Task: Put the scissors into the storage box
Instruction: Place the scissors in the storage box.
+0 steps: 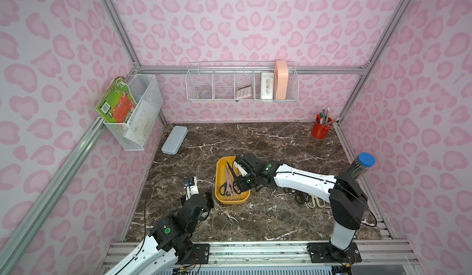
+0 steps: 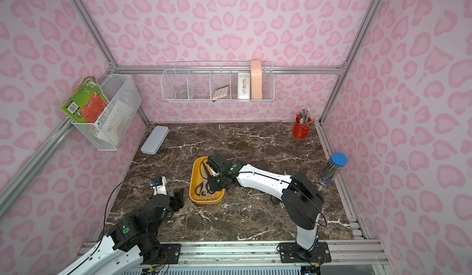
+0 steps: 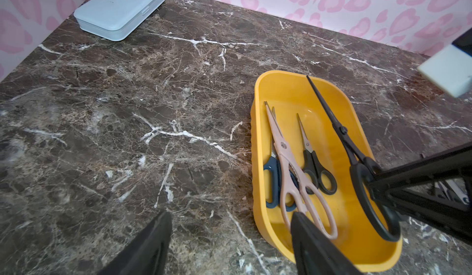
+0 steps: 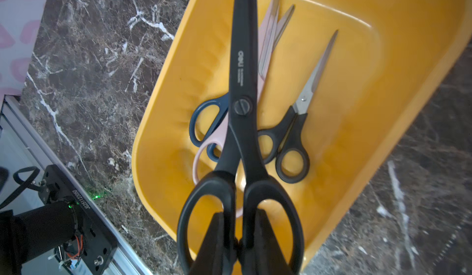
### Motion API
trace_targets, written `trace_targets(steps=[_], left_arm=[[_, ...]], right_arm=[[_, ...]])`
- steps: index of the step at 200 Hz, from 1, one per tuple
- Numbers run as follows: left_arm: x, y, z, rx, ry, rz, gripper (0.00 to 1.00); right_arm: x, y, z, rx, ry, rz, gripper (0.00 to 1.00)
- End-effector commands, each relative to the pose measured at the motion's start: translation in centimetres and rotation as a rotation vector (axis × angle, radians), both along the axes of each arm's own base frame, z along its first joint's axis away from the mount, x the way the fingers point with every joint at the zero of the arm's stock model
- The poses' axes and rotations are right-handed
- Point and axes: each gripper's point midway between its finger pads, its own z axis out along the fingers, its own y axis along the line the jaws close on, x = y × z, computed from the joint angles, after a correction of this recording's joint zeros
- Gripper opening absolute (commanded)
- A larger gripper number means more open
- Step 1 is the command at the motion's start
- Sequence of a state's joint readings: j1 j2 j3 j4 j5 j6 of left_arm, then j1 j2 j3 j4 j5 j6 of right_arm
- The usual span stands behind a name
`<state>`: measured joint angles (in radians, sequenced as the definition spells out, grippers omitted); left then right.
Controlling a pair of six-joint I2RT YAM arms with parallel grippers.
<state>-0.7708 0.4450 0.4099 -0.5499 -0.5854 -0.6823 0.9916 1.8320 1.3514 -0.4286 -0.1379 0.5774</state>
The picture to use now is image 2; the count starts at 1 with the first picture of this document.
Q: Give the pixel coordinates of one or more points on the pink case on shelf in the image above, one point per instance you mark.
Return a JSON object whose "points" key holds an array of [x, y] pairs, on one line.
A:
{"points": [[256, 80]]}

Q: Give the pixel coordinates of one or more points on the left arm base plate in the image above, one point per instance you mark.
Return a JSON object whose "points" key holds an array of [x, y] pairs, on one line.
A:
{"points": [[162, 254]]}

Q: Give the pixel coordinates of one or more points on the grey pencil case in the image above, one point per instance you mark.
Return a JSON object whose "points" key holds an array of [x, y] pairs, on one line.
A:
{"points": [[155, 140]]}

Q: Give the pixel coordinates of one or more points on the white box on shelf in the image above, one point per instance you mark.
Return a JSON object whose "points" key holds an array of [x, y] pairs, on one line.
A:
{"points": [[244, 86]]}

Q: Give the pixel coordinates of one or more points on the yellow plastic storage box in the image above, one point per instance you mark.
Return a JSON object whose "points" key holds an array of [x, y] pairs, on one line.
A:
{"points": [[200, 174]]}

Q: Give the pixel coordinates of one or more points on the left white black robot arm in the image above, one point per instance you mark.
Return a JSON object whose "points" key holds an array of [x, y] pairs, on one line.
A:
{"points": [[133, 242]]}

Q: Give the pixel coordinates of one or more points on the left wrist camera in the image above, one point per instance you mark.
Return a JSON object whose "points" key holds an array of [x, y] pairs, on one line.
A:
{"points": [[158, 186]]}

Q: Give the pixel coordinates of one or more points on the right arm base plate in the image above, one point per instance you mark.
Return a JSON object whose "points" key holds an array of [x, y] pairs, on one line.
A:
{"points": [[293, 253]]}

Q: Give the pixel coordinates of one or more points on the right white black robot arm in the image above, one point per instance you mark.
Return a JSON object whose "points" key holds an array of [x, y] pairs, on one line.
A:
{"points": [[300, 197]]}

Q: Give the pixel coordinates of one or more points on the white mesh side basket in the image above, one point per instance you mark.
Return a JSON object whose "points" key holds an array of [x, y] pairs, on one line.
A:
{"points": [[115, 87]]}

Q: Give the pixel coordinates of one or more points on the small calculator on shelf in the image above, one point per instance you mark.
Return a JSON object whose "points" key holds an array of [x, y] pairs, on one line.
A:
{"points": [[221, 92]]}

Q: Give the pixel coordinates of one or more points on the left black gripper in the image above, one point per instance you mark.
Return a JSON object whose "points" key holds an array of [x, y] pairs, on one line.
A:
{"points": [[175, 200]]}

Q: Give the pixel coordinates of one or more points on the white wire wall shelf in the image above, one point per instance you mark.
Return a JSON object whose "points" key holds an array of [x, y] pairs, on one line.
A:
{"points": [[202, 80]]}

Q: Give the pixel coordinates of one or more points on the pens in cup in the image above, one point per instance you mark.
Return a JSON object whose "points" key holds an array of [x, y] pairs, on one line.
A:
{"points": [[303, 118]]}

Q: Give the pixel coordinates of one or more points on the blue lid pencil tube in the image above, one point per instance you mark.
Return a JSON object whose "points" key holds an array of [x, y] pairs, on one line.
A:
{"points": [[334, 164]]}

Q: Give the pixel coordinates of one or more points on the red pen cup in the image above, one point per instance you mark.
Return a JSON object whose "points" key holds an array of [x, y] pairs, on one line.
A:
{"points": [[300, 131]]}

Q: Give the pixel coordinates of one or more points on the green red book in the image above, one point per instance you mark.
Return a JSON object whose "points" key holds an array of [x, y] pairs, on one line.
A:
{"points": [[86, 103]]}

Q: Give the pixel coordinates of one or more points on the white paper in basket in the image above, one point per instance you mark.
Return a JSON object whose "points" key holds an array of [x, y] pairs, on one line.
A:
{"points": [[114, 126]]}

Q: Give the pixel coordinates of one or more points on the small grey black scissors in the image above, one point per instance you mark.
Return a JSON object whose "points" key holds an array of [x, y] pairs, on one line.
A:
{"points": [[200, 190]]}

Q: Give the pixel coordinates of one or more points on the pink scissors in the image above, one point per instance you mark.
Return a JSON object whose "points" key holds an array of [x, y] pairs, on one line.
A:
{"points": [[209, 194]]}

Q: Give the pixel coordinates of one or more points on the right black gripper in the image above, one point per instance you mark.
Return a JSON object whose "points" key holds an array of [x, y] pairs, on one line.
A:
{"points": [[214, 177]]}

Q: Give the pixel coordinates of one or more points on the tape roll on shelf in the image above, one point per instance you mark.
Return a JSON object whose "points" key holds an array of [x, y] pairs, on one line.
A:
{"points": [[182, 94]]}

